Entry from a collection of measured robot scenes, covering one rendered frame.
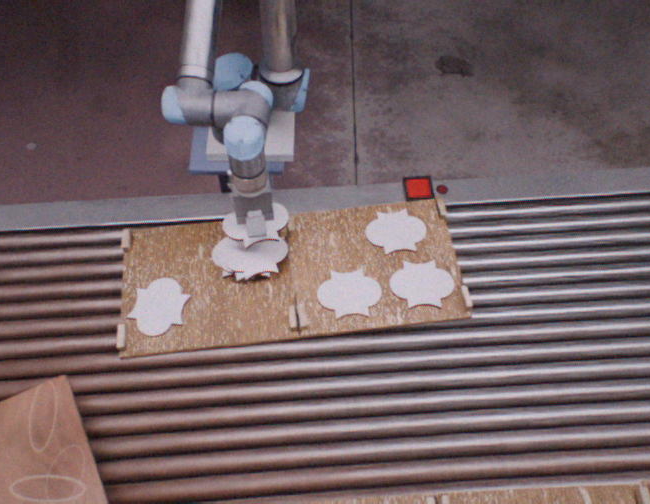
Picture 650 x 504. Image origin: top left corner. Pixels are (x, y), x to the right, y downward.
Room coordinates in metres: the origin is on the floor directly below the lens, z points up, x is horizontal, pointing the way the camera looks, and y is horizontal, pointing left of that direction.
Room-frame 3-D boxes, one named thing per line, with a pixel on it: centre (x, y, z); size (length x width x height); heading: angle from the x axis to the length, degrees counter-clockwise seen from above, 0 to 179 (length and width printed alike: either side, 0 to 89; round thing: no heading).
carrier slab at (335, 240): (0.86, -0.13, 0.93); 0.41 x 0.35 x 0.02; 97
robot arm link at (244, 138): (0.89, 0.15, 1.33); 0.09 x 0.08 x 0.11; 174
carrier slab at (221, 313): (0.81, 0.27, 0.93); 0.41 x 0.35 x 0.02; 97
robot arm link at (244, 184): (0.89, 0.15, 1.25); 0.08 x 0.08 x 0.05
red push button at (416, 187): (1.10, -0.26, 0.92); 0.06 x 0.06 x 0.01; 4
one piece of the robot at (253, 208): (0.86, 0.15, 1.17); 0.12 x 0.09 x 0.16; 9
